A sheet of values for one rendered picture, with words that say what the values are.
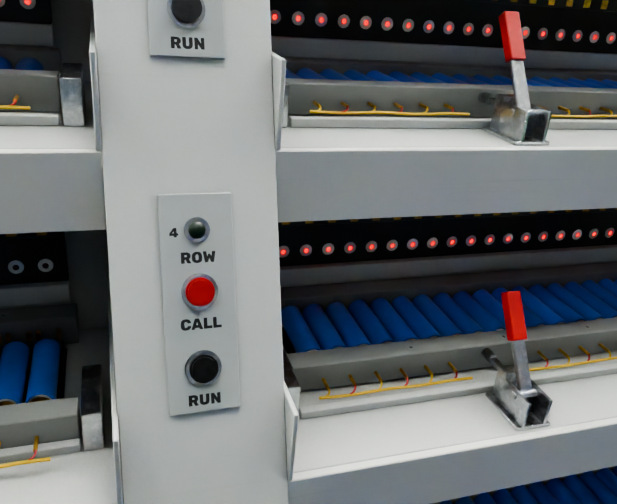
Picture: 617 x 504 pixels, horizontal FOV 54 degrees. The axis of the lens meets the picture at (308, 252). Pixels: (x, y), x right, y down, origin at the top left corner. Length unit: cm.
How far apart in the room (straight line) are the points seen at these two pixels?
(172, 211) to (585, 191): 29
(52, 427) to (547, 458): 33
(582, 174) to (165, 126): 28
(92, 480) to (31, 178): 17
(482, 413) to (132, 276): 26
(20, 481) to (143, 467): 7
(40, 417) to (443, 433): 26
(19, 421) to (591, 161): 40
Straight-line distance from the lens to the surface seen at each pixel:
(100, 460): 41
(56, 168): 34
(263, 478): 38
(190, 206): 34
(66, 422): 41
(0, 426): 41
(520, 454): 47
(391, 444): 42
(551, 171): 45
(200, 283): 34
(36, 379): 44
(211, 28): 36
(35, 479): 40
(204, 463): 37
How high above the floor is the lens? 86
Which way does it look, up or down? 5 degrees down
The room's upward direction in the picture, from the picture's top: 2 degrees counter-clockwise
